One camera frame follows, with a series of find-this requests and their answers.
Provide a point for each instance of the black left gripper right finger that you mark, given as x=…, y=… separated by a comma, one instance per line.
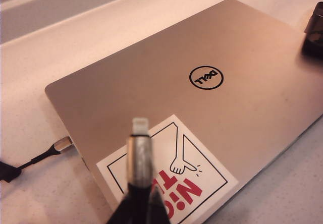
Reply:
x=159, y=206

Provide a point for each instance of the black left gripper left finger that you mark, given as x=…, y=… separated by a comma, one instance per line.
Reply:
x=131, y=206

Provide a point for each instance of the black smartphone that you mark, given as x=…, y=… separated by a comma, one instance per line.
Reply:
x=314, y=37

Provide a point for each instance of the white red laptop sticker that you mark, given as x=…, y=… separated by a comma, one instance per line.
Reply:
x=207, y=183

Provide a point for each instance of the silver Dell laptop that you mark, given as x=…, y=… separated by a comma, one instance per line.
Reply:
x=176, y=45

